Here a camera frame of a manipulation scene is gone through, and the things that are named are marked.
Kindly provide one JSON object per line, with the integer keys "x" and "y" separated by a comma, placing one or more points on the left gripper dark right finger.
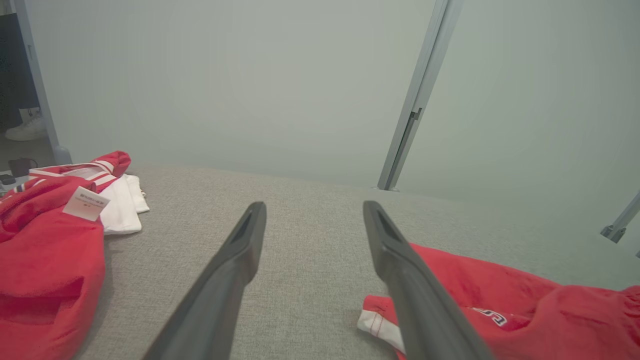
{"x": 425, "y": 320}

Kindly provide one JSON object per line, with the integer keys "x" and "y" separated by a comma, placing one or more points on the grey metal frame post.
{"x": 37, "y": 75}
{"x": 625, "y": 217}

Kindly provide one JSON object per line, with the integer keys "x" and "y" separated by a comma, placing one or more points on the red shorts with logo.
{"x": 540, "y": 320}

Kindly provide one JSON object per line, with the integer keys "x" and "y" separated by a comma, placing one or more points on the grey slotted metal wall post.
{"x": 431, "y": 60}

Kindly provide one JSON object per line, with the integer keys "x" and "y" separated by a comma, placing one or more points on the red garment with white label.
{"x": 45, "y": 280}

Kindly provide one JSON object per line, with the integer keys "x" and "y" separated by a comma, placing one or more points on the white sneaker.
{"x": 27, "y": 131}

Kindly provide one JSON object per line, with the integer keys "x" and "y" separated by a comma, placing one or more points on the dark mug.
{"x": 21, "y": 167}

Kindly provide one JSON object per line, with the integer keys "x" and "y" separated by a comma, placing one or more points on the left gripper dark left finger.
{"x": 220, "y": 300}

